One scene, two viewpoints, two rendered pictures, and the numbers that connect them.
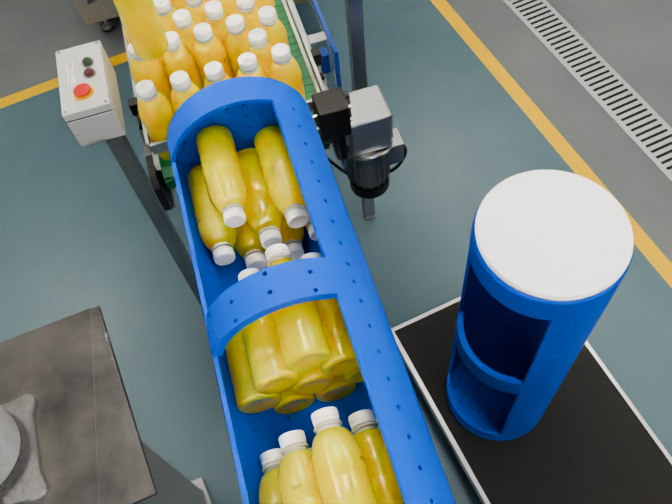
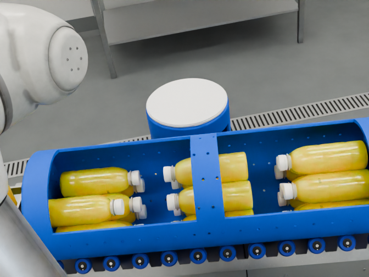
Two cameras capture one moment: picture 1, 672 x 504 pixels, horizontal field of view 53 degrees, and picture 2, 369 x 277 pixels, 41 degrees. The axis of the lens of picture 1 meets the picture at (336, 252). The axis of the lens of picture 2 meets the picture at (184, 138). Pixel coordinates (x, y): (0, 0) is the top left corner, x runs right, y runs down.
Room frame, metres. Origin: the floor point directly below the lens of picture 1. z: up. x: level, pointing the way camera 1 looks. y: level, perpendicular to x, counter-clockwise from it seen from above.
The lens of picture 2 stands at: (0.32, 0.97, 1.99)
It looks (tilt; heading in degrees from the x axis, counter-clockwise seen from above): 39 degrees down; 283
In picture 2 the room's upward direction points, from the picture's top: 9 degrees counter-clockwise
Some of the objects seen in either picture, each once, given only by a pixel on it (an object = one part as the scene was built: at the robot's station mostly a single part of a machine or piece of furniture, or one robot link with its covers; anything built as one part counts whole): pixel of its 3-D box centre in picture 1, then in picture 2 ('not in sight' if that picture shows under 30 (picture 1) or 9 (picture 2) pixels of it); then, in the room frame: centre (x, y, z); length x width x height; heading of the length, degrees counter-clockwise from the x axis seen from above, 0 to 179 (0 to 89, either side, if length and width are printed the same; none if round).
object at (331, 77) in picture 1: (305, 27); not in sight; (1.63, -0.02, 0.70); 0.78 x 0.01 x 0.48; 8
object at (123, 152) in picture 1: (165, 228); not in sight; (1.13, 0.47, 0.50); 0.04 x 0.04 x 1.00; 8
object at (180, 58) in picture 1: (183, 74); not in sight; (1.20, 0.28, 0.99); 0.07 x 0.07 x 0.19
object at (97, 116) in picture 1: (90, 92); not in sight; (1.13, 0.47, 1.05); 0.20 x 0.10 x 0.10; 8
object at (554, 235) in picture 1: (552, 231); (186, 101); (0.61, -0.39, 1.03); 0.28 x 0.28 x 0.01
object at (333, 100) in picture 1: (330, 116); not in sight; (1.04, -0.04, 0.95); 0.10 x 0.07 x 0.10; 98
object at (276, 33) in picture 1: (274, 50); not in sight; (1.23, 0.07, 0.99); 0.07 x 0.07 x 0.19
